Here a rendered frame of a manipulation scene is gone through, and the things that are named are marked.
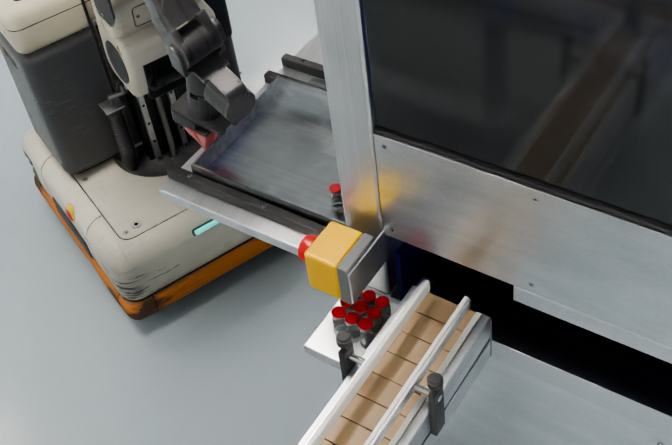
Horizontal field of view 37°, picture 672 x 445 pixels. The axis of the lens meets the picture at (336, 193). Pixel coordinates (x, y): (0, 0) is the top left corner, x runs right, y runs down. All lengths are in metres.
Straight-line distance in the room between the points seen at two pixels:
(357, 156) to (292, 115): 0.51
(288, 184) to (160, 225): 0.89
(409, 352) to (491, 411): 0.27
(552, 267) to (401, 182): 0.22
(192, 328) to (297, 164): 1.03
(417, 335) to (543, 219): 0.28
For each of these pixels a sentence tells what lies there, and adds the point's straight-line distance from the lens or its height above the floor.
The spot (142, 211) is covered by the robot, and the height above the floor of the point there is 0.28.
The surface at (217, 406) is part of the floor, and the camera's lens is 2.51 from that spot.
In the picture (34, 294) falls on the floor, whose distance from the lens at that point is 2.89.
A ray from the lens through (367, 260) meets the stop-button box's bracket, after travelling 1.38.
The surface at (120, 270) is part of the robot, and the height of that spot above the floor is 0.24.
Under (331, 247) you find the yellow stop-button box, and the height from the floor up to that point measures 1.03.
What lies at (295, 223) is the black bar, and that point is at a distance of 1.60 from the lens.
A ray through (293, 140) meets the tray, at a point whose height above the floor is 0.88.
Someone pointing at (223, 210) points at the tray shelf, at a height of 0.88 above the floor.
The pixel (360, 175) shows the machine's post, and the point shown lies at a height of 1.12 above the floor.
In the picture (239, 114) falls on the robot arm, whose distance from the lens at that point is 1.58.
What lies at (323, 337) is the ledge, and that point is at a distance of 1.47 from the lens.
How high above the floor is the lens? 2.05
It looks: 45 degrees down
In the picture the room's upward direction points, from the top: 9 degrees counter-clockwise
